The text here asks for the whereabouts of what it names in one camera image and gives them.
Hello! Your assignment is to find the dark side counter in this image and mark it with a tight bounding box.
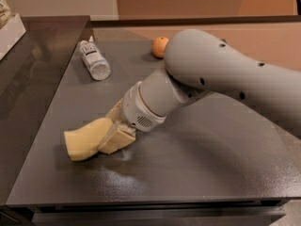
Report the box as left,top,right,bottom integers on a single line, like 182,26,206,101
0,15,93,207

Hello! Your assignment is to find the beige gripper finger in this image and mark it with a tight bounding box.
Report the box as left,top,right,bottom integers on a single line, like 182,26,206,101
98,121,136,154
105,100,122,121

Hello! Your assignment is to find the yellow wavy sponge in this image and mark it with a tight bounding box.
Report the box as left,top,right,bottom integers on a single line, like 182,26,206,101
64,118,113,161

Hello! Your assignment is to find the orange fruit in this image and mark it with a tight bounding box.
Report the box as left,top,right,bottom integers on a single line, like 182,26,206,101
151,37,168,58

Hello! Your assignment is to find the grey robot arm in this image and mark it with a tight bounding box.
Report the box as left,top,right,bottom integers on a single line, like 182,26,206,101
98,29,301,154

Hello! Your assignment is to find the clear plastic water bottle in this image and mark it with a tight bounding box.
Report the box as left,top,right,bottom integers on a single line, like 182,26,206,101
79,40,111,81

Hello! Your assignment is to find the white box on counter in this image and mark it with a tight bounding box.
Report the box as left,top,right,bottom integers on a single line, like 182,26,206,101
0,13,26,60

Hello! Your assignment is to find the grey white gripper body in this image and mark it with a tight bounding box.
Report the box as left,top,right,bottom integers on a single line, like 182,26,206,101
120,81,166,132

